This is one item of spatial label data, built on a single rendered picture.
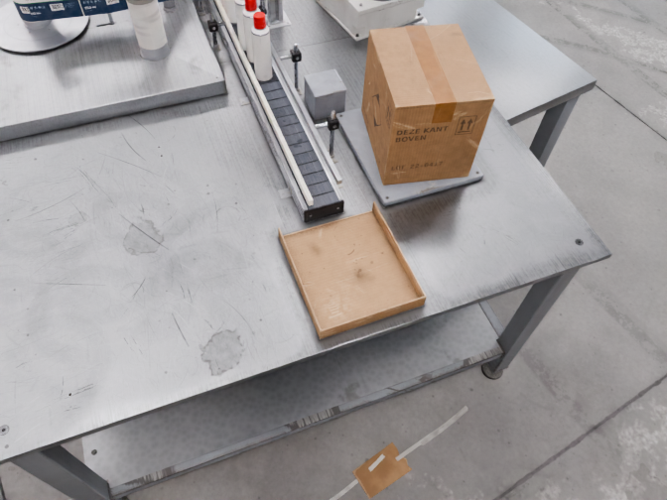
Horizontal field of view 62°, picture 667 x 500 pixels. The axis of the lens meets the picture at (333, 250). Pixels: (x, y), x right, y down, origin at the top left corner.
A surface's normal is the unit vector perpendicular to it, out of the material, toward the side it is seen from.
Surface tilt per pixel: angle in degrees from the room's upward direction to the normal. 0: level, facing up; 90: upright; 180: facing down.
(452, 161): 90
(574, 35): 0
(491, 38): 0
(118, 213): 0
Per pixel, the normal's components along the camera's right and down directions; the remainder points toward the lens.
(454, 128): 0.17, 0.81
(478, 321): 0.04, -0.57
